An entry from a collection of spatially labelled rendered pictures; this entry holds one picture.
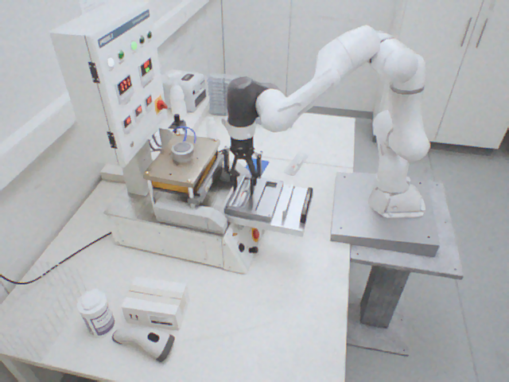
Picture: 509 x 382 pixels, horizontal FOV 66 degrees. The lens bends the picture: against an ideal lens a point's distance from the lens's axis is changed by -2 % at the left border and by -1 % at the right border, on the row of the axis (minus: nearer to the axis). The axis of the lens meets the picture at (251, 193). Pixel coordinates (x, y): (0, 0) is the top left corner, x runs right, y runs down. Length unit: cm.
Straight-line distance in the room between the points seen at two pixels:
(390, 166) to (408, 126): 20
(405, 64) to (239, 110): 49
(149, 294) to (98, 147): 49
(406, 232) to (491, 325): 107
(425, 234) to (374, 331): 80
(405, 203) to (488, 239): 143
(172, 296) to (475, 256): 206
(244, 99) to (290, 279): 67
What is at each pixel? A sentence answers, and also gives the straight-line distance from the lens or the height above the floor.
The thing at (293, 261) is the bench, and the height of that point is 75.
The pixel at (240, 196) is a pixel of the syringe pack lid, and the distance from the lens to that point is 138.
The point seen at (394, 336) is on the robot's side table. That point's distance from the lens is 230.
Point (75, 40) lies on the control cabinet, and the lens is 118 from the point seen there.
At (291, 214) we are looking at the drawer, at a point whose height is 97.
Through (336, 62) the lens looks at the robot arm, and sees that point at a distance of 120.
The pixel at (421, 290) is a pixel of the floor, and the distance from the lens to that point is 254.
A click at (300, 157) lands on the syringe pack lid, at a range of 198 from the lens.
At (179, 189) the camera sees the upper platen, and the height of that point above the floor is 104.
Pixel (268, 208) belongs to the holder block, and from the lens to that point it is 137.
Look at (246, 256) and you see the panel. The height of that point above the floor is 79.
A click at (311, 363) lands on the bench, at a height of 75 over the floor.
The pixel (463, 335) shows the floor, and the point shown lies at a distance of 246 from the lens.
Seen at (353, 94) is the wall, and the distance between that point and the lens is 384.
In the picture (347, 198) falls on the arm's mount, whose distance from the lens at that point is 173.
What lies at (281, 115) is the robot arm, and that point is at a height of 136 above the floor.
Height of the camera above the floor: 190
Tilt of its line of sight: 40 degrees down
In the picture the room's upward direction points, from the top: straight up
